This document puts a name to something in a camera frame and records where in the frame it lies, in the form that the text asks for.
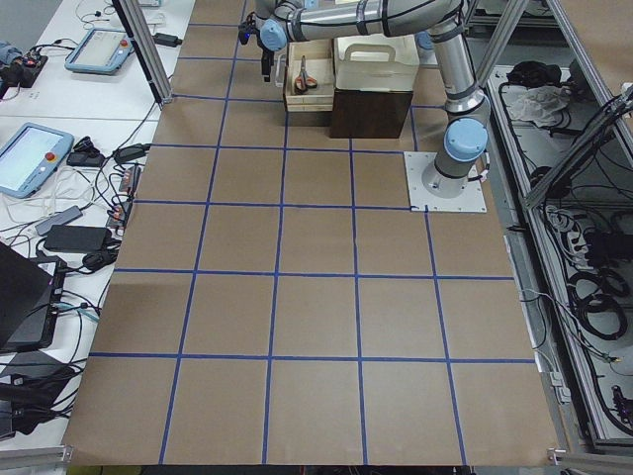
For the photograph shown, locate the right aluminium frame bar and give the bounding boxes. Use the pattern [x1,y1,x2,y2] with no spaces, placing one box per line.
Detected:
[523,87,632,210]

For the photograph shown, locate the white drawer handle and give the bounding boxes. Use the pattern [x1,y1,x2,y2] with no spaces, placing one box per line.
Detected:
[274,53,287,88]

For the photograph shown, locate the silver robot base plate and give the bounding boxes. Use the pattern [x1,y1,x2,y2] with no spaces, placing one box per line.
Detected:
[404,151,487,214]

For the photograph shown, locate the aluminium frame post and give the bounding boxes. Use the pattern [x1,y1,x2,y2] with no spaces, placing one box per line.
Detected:
[112,0,172,108]

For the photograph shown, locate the crumpled white cloth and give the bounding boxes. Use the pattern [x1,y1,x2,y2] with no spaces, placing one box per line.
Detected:
[507,85,571,128]

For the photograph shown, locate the far blue teach pendant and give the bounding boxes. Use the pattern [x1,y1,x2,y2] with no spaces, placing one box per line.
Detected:
[64,28,133,75]

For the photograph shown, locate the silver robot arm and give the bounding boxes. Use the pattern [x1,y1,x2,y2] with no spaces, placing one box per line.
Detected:
[237,0,490,180]
[414,31,437,67]

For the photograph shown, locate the blue teach pendant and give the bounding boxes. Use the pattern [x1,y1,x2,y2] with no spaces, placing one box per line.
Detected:
[1,123,74,199]
[64,28,133,75]

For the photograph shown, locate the black laptop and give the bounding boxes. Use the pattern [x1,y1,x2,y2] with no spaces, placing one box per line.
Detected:
[1,244,66,353]

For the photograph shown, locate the light wooden drawer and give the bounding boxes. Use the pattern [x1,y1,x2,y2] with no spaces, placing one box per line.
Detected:
[283,40,335,113]

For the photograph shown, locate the near blue teach pendant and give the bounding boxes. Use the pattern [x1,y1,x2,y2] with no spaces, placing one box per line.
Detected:
[1,123,74,199]

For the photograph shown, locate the black power brick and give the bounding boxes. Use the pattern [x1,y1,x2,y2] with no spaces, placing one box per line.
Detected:
[44,225,112,253]

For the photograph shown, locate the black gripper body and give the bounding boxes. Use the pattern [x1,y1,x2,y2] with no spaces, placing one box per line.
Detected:
[237,13,271,54]

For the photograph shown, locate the white plastic tray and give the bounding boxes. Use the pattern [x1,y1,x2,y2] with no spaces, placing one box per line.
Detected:
[333,34,419,92]

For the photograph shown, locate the grey orange scissors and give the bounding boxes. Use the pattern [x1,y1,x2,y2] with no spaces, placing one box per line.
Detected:
[294,55,318,95]

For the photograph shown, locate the dark brown drawer cabinet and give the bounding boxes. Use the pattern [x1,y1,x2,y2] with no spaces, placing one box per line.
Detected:
[329,89,413,139]

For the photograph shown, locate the grey usb hub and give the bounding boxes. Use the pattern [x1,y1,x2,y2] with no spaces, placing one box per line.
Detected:
[35,206,83,237]

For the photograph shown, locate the black power adapter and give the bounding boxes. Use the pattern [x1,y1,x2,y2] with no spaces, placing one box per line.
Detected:
[152,33,183,48]

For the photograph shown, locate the coiled black cables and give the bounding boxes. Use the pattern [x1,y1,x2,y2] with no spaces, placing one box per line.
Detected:
[563,269,632,342]

